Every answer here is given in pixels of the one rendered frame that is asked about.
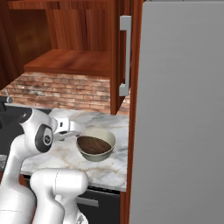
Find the wooden side panel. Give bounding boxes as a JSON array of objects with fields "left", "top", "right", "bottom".
[{"left": 120, "top": 0, "right": 144, "bottom": 224}]

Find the wooden cabinet door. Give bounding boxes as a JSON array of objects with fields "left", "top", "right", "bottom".
[
  {"left": 109, "top": 0, "right": 133, "bottom": 116},
  {"left": 0, "top": 0, "right": 25, "bottom": 90}
]

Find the grey cabinet door handle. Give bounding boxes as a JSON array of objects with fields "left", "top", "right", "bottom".
[{"left": 118, "top": 15, "right": 133, "bottom": 97}]

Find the black hob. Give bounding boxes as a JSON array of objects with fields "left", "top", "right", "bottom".
[{"left": 0, "top": 104, "right": 54, "bottom": 156}]

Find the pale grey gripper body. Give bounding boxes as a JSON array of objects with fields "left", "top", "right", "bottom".
[{"left": 67, "top": 119, "right": 83, "bottom": 138}]

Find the black dishwasher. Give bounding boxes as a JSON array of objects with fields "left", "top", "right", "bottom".
[{"left": 76, "top": 186, "right": 123, "bottom": 224}]

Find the beige bowl with brown inside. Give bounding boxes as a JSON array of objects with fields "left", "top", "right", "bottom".
[{"left": 76, "top": 127, "right": 116, "bottom": 163}]

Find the grey fridge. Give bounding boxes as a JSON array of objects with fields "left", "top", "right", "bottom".
[{"left": 129, "top": 0, "right": 224, "bottom": 224}]

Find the open wooden cabinet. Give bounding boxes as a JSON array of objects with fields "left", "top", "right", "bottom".
[{"left": 7, "top": 0, "right": 119, "bottom": 78}]

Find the grey dishwasher handle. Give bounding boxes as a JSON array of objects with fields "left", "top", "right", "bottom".
[{"left": 76, "top": 196, "right": 100, "bottom": 208}]

